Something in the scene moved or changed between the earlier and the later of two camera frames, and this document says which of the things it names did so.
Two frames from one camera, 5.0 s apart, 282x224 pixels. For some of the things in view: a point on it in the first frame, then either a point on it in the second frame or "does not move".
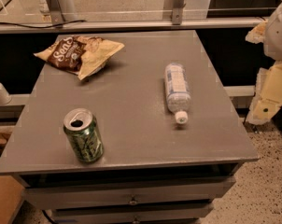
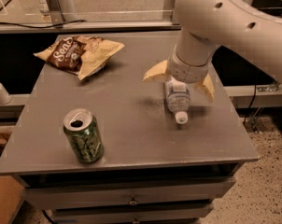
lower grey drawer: x=131 y=216 does not move
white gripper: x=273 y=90 -> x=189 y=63
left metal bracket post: x=54 y=5 does not move
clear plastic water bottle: x=177 y=86 does not move
